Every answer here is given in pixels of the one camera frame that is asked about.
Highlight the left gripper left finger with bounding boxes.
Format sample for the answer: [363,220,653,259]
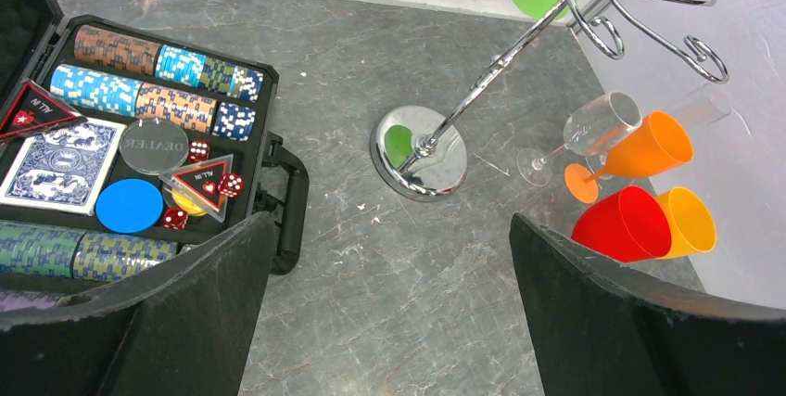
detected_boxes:
[1,213,277,395]

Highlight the blue poker chip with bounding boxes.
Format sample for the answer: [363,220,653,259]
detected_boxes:
[95,179,164,234]

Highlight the orange wine glass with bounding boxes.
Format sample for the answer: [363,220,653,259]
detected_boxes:
[564,110,694,204]

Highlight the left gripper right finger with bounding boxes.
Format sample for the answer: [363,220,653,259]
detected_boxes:
[509,213,785,395]

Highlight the clear wine glass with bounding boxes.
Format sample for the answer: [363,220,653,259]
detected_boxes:
[589,85,731,173]
[516,91,642,186]

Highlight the chrome wine glass rack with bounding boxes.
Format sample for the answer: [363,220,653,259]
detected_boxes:
[369,0,730,203]

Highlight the black poker chip case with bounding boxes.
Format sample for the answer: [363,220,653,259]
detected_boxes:
[1,0,309,312]

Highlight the red wine glass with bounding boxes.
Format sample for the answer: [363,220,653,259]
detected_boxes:
[571,185,672,262]

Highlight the yellow wine glass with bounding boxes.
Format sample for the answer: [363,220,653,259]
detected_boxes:
[655,186,717,259]

